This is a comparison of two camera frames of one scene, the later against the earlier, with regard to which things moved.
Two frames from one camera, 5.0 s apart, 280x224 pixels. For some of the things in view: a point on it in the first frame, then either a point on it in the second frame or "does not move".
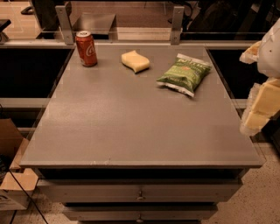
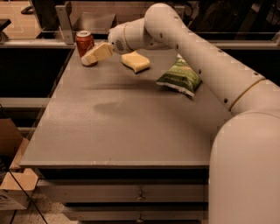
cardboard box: x=13 y=146 does not move
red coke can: x=87 y=48 does not move
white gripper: x=270 y=55 → x=116 y=39
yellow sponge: x=136 y=61 does not move
